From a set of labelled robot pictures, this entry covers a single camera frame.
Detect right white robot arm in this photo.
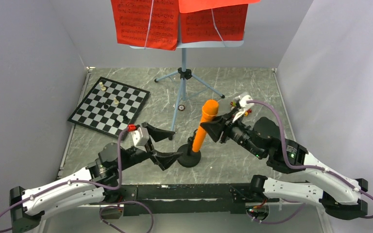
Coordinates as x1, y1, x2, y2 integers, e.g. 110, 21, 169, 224
200, 114, 368, 220

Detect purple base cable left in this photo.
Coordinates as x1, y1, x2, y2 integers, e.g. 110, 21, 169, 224
99, 200, 155, 233

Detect brown poker chip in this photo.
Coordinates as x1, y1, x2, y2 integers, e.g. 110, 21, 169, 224
178, 104, 185, 111

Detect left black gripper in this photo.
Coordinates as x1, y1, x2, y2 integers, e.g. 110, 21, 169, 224
117, 122, 184, 171

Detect colourful toy block car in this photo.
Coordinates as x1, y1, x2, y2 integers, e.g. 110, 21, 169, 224
230, 101, 252, 117

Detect light blue music stand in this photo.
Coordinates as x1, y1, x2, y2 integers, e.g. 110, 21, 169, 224
129, 13, 244, 141

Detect small electronics box left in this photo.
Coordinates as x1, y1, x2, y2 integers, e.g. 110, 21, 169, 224
100, 207, 123, 220

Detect electronics board right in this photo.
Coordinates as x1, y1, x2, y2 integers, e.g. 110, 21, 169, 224
246, 203, 270, 221

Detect left red sheet music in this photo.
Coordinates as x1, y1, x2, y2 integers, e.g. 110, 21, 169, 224
111, 0, 179, 50

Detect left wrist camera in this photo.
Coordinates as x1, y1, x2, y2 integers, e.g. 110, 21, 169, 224
129, 126, 150, 152

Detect black white chessboard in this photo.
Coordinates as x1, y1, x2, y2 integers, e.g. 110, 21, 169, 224
68, 77, 150, 139

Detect black microphone desk stand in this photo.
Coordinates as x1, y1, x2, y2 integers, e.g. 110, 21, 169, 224
177, 129, 201, 168

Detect orange toy microphone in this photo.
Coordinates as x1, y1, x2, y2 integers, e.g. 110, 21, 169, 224
192, 99, 219, 152

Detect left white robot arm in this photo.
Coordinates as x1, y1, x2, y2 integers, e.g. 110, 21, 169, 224
10, 122, 181, 233

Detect red sheet music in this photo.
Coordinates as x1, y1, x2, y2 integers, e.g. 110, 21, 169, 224
179, 0, 261, 43
111, 0, 179, 50

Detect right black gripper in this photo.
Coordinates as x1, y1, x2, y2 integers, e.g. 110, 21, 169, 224
199, 106, 263, 158

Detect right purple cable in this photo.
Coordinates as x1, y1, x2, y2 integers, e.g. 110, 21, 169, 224
246, 100, 373, 219

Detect right red sheet music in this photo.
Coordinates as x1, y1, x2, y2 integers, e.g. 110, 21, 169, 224
179, 0, 261, 43

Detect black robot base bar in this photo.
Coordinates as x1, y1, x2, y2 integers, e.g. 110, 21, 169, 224
101, 183, 266, 216

